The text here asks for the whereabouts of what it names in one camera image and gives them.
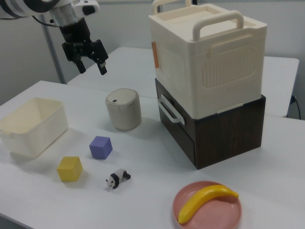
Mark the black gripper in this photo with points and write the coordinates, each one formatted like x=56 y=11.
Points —
x=76 y=33

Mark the small beige trash can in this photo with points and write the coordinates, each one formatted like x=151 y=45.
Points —
x=124 y=114

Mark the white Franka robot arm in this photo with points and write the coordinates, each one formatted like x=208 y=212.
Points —
x=35 y=6

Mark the white open plastic bin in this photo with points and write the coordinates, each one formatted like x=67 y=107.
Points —
x=40 y=133

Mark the purple cube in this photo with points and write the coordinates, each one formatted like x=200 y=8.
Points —
x=100 y=148

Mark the yellow cube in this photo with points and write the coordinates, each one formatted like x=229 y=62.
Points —
x=69 y=170

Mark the small panda figurine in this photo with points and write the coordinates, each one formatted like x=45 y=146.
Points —
x=118 y=177

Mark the dark wooden tissue box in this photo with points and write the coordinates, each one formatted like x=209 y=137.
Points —
x=226 y=138

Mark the yellow toy banana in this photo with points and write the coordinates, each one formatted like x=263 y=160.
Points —
x=202 y=199

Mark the pink plate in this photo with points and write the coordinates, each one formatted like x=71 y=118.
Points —
x=214 y=214

